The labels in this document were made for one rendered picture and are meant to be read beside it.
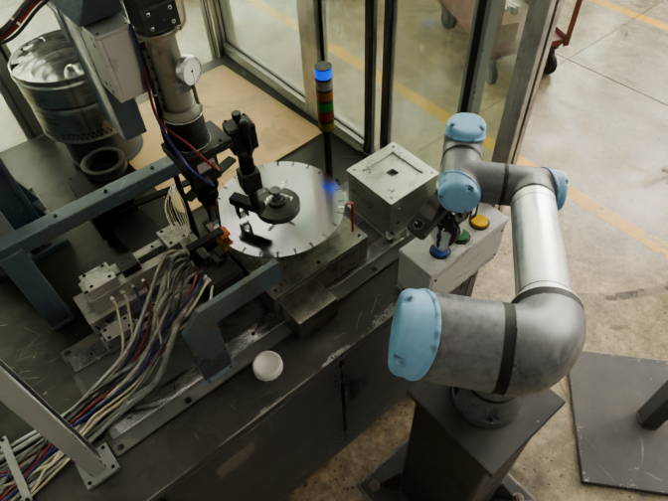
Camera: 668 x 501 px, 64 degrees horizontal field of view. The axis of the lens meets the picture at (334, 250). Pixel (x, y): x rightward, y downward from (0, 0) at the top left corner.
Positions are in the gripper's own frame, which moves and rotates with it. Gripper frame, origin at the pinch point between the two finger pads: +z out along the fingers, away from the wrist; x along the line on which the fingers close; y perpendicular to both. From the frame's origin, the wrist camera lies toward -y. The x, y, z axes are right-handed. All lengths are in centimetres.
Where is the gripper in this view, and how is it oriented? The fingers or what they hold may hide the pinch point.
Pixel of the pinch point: (438, 248)
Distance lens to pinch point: 129.5
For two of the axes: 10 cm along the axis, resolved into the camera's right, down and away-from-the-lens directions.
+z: 0.4, 6.4, 7.7
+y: 7.7, -5.1, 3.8
